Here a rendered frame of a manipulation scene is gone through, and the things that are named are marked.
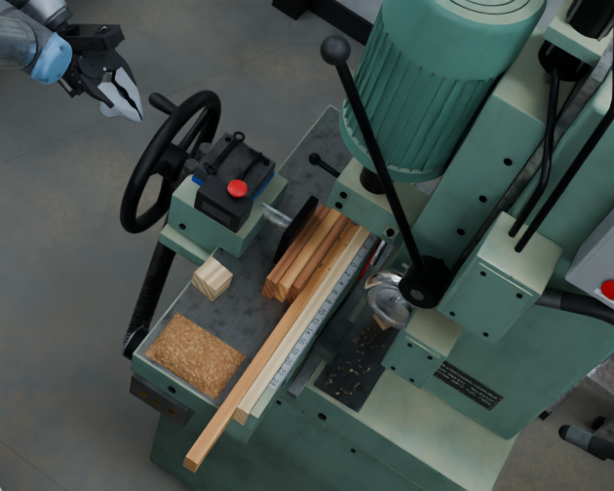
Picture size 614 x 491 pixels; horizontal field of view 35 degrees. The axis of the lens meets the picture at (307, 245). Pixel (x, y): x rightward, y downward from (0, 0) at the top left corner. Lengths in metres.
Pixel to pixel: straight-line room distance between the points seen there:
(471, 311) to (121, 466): 1.27
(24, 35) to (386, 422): 0.81
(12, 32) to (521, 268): 0.77
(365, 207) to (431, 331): 0.23
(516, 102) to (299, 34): 1.99
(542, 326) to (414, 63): 0.42
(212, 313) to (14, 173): 1.29
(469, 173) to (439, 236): 0.15
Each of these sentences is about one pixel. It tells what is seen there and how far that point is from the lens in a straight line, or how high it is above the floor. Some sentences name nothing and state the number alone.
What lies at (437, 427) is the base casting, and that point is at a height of 0.80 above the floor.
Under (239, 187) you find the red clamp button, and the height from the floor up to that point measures 1.02.
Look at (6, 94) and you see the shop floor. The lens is 2.84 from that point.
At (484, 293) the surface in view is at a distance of 1.21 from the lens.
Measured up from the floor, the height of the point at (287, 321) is 0.94.
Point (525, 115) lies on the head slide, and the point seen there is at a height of 1.42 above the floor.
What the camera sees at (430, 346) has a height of 1.08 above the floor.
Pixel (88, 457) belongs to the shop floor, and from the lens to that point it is 2.34.
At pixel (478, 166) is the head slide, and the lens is 1.24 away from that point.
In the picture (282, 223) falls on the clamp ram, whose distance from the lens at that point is 1.52.
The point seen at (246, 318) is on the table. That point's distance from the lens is 1.50.
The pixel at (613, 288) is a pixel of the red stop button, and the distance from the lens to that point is 1.13.
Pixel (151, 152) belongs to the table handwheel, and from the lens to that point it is 1.60.
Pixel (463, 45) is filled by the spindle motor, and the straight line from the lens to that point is 1.11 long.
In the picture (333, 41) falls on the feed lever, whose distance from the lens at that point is 1.10.
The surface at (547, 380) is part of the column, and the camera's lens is 1.46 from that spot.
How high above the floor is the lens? 2.23
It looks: 57 degrees down
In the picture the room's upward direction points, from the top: 23 degrees clockwise
